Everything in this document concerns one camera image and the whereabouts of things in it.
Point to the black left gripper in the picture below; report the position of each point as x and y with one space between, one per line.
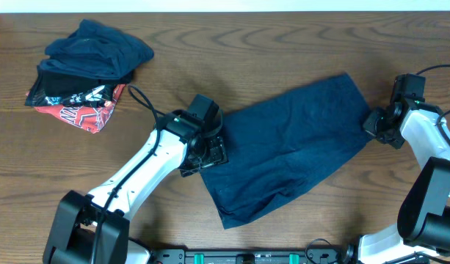
219 156

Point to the dark blue folded garment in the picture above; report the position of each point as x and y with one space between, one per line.
96 51

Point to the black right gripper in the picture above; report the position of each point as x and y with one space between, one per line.
370 126

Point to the black printed folded shirt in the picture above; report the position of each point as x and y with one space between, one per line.
53 89

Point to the red printed folded shirt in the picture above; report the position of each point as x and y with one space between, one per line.
90 119

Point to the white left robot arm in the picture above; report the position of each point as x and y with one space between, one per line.
94 228

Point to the navy blue shorts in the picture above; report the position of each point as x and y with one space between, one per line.
281 148

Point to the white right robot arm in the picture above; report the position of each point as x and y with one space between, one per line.
423 223

